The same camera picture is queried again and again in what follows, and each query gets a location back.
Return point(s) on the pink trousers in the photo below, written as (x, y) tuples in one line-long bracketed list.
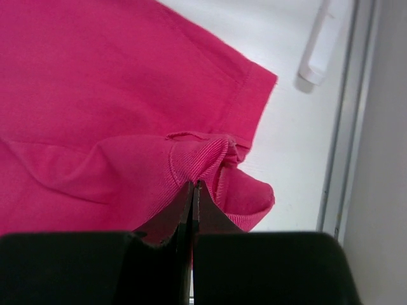
[(109, 107)]

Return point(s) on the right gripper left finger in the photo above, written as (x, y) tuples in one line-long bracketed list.
[(150, 265)]

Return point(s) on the aluminium table edge rail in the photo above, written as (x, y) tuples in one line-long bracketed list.
[(349, 118)]

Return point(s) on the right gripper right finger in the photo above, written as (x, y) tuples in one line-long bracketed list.
[(231, 266)]

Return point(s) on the white metal clothes rack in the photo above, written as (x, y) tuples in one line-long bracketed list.
[(314, 63)]

